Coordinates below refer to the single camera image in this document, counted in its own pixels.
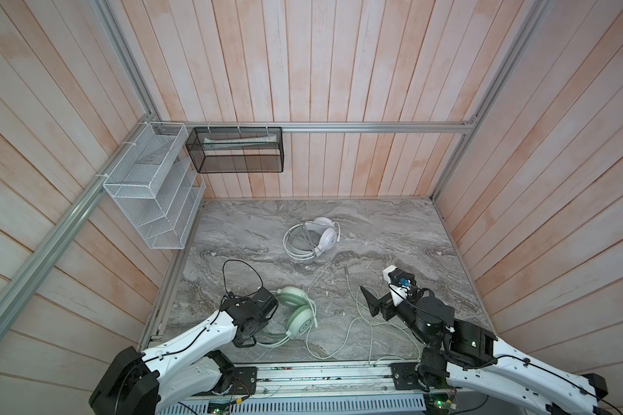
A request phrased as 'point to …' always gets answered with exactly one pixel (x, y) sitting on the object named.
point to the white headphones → (309, 239)
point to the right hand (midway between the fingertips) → (378, 279)
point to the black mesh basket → (237, 150)
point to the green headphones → (299, 318)
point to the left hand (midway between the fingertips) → (254, 331)
